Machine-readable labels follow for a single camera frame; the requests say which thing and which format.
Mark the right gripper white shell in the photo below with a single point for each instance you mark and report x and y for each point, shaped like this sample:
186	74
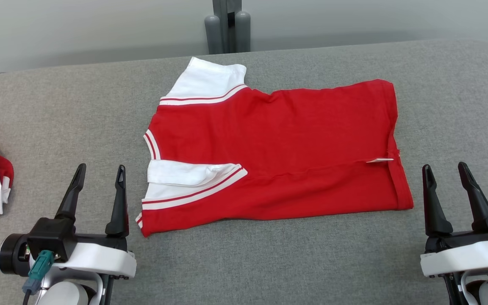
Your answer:
460	256

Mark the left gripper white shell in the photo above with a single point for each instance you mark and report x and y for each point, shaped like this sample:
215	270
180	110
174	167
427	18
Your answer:
100	258

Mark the red white striped T-shirt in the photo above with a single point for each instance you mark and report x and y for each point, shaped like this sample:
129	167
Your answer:
290	148

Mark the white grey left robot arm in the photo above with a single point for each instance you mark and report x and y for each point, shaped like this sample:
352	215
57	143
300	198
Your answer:
66	294

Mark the grey fabric sofa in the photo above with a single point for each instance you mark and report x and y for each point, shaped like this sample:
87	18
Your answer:
269	262

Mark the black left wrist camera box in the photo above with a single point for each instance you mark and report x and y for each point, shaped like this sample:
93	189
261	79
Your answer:
51	237

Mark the grey metal partition post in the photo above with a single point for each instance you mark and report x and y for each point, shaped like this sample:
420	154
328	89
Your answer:
212	34

